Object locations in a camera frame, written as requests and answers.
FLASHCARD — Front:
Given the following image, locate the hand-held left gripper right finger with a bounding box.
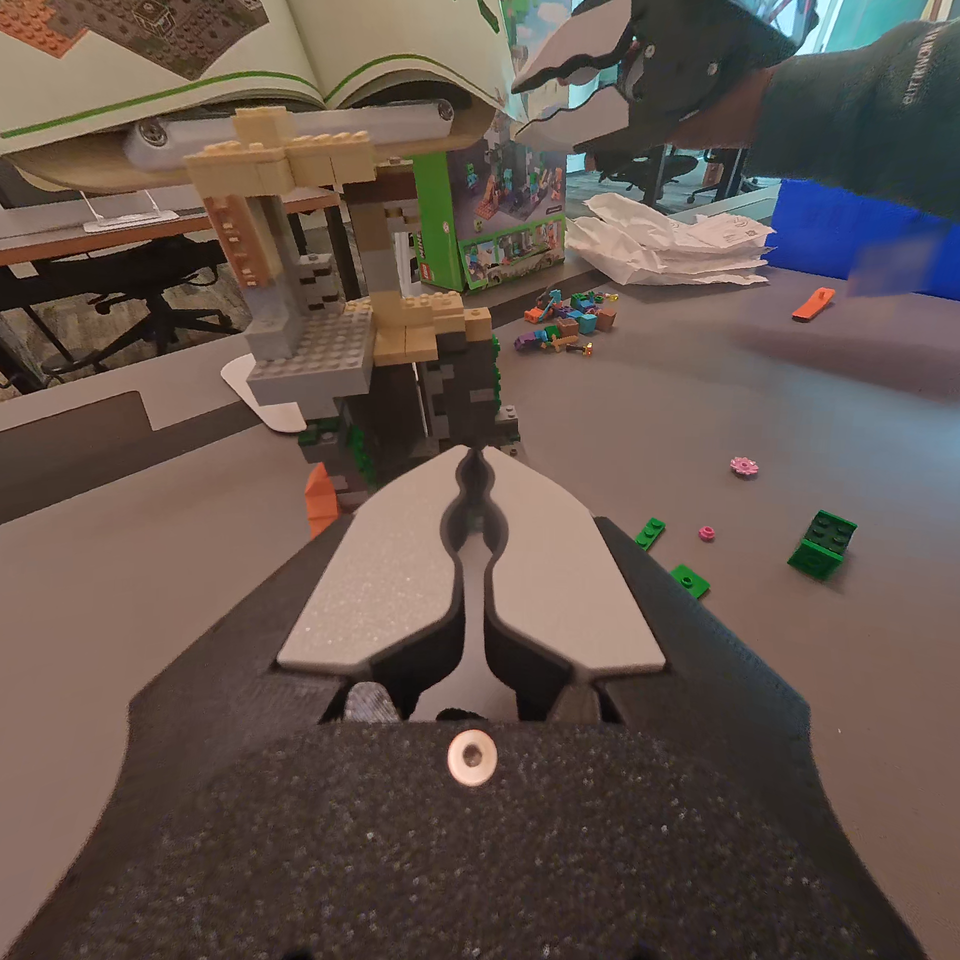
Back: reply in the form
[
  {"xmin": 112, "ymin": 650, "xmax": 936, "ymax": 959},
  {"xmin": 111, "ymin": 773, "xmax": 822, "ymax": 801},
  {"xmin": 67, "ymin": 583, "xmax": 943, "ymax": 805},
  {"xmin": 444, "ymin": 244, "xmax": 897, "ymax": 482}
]
[{"xmin": 480, "ymin": 446, "xmax": 669, "ymax": 720}]

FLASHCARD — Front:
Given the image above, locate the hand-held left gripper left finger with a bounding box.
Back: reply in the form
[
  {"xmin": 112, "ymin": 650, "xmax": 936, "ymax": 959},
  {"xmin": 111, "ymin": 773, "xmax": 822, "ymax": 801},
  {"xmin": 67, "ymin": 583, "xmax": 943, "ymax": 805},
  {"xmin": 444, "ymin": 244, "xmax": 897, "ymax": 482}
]
[{"xmin": 275, "ymin": 446, "xmax": 481, "ymax": 714}]

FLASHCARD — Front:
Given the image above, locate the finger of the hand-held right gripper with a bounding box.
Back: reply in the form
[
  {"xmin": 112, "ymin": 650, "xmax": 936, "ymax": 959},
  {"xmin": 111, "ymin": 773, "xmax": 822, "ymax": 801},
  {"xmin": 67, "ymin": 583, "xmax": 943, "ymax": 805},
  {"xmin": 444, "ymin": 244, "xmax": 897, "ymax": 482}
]
[
  {"xmin": 511, "ymin": 0, "xmax": 637, "ymax": 95},
  {"xmin": 513, "ymin": 90, "xmax": 633, "ymax": 153}
]

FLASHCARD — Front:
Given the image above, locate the toy brick building model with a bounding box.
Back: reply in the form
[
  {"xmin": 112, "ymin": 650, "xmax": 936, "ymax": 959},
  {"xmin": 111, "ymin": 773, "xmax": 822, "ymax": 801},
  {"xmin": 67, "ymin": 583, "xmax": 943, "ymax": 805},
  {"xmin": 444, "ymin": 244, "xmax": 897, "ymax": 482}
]
[{"xmin": 183, "ymin": 107, "xmax": 524, "ymax": 541}]

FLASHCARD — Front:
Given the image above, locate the green brick assembly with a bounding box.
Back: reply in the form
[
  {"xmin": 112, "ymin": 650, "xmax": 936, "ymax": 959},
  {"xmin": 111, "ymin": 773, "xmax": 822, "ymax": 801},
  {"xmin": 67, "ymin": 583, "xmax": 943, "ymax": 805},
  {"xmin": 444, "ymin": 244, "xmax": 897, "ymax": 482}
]
[{"xmin": 787, "ymin": 510, "xmax": 858, "ymax": 582}]

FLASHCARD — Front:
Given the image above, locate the person's right forearm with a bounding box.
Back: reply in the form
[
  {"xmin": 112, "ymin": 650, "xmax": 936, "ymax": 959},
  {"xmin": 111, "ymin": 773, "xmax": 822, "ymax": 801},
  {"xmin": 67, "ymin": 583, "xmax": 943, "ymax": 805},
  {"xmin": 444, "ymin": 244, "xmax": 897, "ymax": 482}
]
[{"xmin": 750, "ymin": 18, "xmax": 960, "ymax": 222}]

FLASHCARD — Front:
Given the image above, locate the person's right hand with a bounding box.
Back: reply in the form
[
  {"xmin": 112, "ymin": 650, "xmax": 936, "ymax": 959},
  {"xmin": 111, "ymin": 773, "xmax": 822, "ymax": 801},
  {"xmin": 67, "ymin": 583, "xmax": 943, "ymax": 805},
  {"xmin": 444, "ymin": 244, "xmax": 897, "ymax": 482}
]
[{"xmin": 667, "ymin": 67, "xmax": 777, "ymax": 155}]

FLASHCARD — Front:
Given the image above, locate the black office chair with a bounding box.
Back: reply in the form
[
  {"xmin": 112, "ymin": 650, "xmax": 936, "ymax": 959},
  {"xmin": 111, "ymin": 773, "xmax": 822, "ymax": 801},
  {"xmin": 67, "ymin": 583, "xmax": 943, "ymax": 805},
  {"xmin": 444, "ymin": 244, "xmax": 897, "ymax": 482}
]
[
  {"xmin": 596, "ymin": 146, "xmax": 702, "ymax": 207},
  {"xmin": 0, "ymin": 240, "xmax": 234, "ymax": 376}
]

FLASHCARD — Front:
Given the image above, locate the green toy set box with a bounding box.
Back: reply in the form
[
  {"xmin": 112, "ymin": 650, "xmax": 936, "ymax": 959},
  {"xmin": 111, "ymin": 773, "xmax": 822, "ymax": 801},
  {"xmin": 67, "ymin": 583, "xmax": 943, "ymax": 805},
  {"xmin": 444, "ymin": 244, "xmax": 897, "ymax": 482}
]
[{"xmin": 412, "ymin": 0, "xmax": 569, "ymax": 294}]

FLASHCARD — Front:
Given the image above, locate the pile of white paper bags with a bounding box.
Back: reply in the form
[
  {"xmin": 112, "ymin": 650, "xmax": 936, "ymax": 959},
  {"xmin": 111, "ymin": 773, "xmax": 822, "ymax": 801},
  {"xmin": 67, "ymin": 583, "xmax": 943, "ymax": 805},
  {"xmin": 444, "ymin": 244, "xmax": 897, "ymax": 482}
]
[{"xmin": 566, "ymin": 191, "xmax": 777, "ymax": 286}]

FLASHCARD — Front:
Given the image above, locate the open instruction booklet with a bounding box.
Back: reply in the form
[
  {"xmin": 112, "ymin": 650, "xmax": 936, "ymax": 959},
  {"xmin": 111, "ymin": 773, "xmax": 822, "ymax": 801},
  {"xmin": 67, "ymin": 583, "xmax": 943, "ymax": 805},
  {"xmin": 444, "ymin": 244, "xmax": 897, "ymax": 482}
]
[{"xmin": 0, "ymin": 0, "xmax": 526, "ymax": 144}]

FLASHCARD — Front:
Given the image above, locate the pile of colourful lego pieces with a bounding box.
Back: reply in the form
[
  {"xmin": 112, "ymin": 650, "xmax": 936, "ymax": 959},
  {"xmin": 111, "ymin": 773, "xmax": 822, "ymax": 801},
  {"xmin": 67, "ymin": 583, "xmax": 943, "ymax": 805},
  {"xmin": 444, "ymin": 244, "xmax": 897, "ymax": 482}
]
[{"xmin": 513, "ymin": 288, "xmax": 624, "ymax": 357}]

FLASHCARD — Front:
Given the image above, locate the blue storage bin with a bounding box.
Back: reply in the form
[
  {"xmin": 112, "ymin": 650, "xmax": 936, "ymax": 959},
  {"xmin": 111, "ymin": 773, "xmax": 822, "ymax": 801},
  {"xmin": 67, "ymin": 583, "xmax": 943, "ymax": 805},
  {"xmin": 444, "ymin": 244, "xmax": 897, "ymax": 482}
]
[{"xmin": 765, "ymin": 180, "xmax": 960, "ymax": 301}]

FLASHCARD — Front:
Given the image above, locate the clear acrylic stand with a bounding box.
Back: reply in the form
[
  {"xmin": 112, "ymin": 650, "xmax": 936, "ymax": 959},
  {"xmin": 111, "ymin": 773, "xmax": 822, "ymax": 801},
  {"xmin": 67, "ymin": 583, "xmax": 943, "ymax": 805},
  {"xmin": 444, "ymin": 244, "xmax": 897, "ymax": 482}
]
[{"xmin": 81, "ymin": 191, "xmax": 181, "ymax": 234}]

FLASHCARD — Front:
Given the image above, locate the wooden edged side table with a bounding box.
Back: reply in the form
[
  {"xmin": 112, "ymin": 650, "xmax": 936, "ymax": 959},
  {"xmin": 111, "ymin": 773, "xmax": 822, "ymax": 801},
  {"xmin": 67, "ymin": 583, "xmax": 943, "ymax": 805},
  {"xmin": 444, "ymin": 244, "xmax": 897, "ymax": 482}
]
[{"xmin": 0, "ymin": 180, "xmax": 421, "ymax": 391}]

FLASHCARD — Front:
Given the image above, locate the dark desk cable flap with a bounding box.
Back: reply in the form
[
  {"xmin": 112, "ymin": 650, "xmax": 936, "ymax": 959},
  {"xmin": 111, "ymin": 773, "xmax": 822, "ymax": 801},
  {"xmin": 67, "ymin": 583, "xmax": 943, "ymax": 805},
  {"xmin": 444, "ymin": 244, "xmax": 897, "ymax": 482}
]
[{"xmin": 0, "ymin": 390, "xmax": 264, "ymax": 526}]

